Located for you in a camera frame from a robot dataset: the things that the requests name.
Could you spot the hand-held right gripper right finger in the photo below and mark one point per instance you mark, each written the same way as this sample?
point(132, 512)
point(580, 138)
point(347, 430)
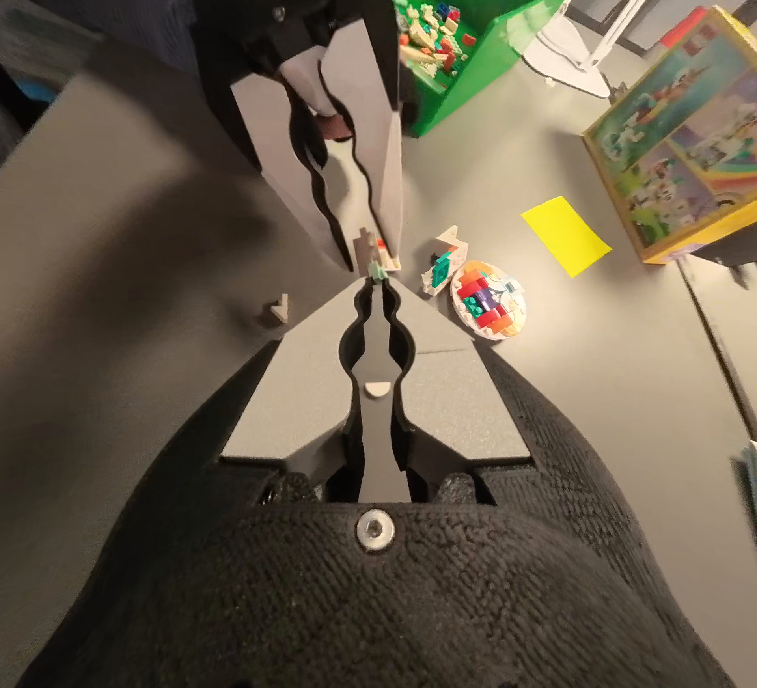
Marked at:
point(467, 404)

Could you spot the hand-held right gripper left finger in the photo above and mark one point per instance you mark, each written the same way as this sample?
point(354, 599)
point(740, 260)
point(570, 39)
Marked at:
point(290, 404)

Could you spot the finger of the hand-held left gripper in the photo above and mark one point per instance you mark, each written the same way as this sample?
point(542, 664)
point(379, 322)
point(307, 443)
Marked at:
point(378, 156)
point(272, 132)

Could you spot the white orange small brick assembly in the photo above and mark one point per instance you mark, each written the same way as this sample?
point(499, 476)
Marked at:
point(375, 250)

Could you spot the mint green small brick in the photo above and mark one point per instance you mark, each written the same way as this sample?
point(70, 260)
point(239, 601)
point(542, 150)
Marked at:
point(377, 271)

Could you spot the white brick assembly teal brick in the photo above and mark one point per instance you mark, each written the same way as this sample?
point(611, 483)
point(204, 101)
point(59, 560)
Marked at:
point(440, 271)

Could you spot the pile of toy bricks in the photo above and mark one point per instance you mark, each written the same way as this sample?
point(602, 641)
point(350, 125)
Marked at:
point(432, 31)

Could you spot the colourful toy set box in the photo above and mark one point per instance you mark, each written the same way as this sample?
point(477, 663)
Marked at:
point(680, 144)

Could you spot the person's left hand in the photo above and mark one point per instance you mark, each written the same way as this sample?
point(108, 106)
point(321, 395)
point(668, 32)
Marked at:
point(334, 127)

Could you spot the white half round tile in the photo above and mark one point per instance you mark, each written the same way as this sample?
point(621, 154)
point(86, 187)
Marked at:
point(377, 389)

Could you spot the round rainbow brick plate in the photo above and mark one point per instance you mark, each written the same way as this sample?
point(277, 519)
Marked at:
point(488, 300)

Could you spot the yellow sticky note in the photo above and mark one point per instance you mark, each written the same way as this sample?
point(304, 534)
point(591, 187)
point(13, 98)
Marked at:
point(568, 235)

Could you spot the wooden book stand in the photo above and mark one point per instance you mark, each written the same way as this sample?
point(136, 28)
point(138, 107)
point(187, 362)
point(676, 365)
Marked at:
point(568, 49)

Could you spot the small white bracket brick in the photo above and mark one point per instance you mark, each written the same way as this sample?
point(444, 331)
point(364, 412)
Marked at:
point(278, 310)

